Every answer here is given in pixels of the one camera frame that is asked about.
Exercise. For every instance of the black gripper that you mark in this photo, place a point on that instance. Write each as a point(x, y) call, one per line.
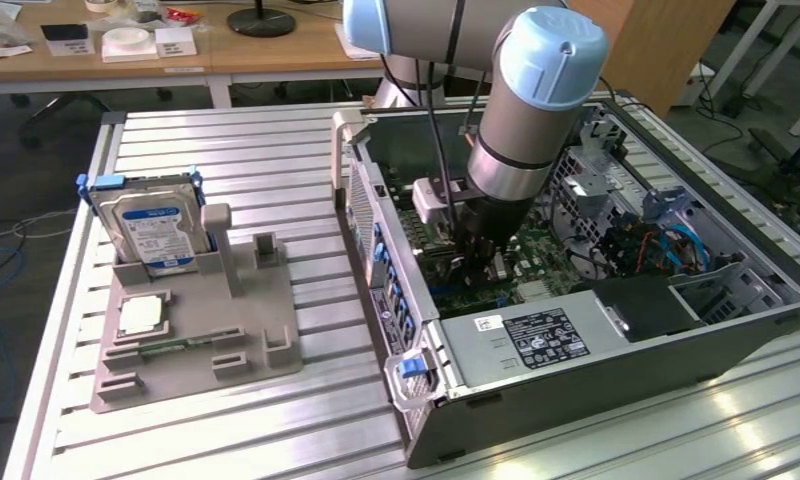
point(493, 225)

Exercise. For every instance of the plain white box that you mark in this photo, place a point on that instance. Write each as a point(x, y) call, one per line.
point(175, 37)

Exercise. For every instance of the grey pouch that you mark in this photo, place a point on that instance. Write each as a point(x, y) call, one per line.
point(147, 12)

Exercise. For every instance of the red packet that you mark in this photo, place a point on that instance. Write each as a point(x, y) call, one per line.
point(182, 17)

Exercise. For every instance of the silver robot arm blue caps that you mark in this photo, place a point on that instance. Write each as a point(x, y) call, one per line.
point(540, 100)

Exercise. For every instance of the wooden desk white frame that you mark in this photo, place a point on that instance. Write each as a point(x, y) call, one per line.
point(273, 50)

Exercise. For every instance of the silver CPU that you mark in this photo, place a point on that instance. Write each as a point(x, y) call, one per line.
point(139, 315)

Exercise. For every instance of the black round lamp base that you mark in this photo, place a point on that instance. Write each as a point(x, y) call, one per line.
point(261, 22)

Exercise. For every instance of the green motherboard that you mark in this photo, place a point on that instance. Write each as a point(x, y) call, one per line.
point(540, 260)

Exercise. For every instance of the blue disk caddy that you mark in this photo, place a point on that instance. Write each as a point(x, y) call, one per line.
point(109, 181)

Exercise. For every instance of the perforated metal disk bay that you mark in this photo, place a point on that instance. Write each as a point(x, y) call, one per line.
point(576, 167)

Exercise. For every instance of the wooden cabinet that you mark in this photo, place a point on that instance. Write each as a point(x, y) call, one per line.
point(653, 50)

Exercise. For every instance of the grey parts rack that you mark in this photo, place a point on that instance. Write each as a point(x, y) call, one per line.
point(193, 380)

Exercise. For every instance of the green RAM stick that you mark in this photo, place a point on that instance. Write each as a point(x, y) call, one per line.
point(173, 345)

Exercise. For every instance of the black chair base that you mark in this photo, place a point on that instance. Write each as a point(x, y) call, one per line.
point(59, 107)

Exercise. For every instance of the white box black lid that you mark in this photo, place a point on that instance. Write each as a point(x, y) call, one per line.
point(66, 47)

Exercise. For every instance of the white table frame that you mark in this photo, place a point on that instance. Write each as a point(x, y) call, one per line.
point(781, 50)

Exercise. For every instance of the silver chipset heatsink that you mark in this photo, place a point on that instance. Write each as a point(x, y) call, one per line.
point(534, 291)

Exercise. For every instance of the open grey PC case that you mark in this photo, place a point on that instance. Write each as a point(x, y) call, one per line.
point(573, 400)

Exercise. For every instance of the hard disk blue label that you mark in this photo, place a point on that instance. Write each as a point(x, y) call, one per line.
point(153, 230)

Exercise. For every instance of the white paper stack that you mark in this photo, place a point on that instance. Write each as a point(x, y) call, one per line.
point(356, 55)

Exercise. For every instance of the silver power supply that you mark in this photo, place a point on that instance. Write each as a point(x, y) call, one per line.
point(486, 360)

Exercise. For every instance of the blue release latch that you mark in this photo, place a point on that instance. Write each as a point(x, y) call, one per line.
point(413, 369)

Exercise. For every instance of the RAM slot white latches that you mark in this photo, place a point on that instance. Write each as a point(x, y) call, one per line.
point(402, 197)
point(402, 186)

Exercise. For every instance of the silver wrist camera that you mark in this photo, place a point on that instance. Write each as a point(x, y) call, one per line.
point(433, 200)

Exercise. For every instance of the white paper card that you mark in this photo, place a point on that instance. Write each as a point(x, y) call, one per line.
point(6, 51)

